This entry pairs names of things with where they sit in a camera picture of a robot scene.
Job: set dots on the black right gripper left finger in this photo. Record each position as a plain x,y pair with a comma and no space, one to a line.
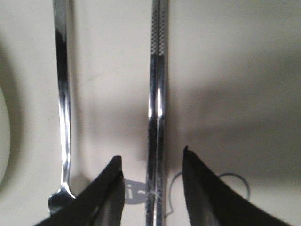
100,204

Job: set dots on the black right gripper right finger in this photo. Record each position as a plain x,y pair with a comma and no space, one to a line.
212,202

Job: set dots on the silver chopstick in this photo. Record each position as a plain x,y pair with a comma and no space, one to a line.
159,205
152,119

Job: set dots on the silver metal fork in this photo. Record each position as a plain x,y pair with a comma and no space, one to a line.
63,195

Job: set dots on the cream rectangular tray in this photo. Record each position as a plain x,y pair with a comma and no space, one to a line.
234,99

